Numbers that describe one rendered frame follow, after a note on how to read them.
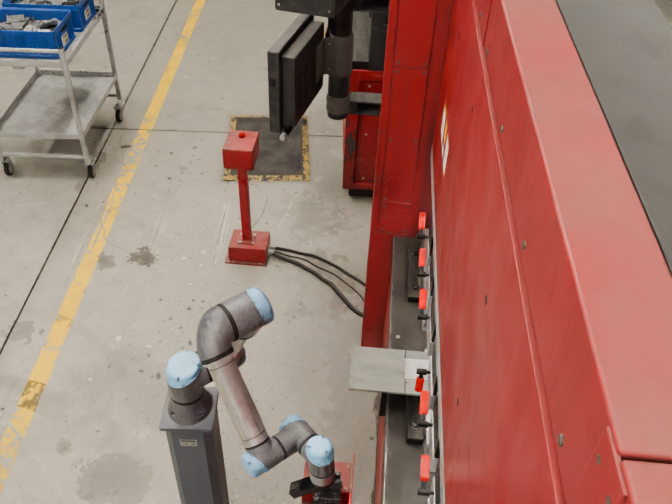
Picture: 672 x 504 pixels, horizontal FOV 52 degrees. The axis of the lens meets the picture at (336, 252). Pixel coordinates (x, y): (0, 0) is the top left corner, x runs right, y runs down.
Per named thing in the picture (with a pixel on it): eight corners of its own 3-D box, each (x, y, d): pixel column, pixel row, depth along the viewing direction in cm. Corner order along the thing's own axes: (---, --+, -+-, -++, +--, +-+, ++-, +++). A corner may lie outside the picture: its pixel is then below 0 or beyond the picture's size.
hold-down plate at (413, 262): (408, 252, 289) (408, 246, 287) (420, 253, 289) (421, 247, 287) (407, 302, 266) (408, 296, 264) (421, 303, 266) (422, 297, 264)
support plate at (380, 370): (352, 347, 232) (352, 345, 231) (430, 354, 231) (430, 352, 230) (348, 389, 218) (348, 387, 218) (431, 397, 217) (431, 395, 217)
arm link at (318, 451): (320, 426, 196) (339, 446, 191) (322, 449, 203) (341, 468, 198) (298, 442, 193) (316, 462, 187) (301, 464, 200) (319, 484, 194)
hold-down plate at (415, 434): (406, 370, 240) (407, 364, 238) (422, 371, 240) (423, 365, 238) (405, 443, 217) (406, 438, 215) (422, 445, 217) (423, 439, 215)
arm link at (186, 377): (162, 386, 232) (156, 359, 223) (197, 367, 238) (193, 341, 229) (179, 409, 225) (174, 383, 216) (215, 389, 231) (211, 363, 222)
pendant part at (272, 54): (302, 85, 322) (302, 9, 299) (326, 89, 319) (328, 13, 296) (268, 131, 289) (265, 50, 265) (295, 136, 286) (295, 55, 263)
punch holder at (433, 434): (428, 427, 193) (435, 390, 182) (458, 430, 193) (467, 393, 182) (429, 475, 182) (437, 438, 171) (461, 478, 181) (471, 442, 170)
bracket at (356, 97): (350, 104, 330) (351, 90, 326) (401, 107, 329) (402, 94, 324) (343, 148, 300) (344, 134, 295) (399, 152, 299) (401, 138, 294)
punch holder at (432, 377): (427, 372, 208) (434, 335, 197) (455, 374, 208) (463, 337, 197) (428, 413, 197) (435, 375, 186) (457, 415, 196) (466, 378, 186)
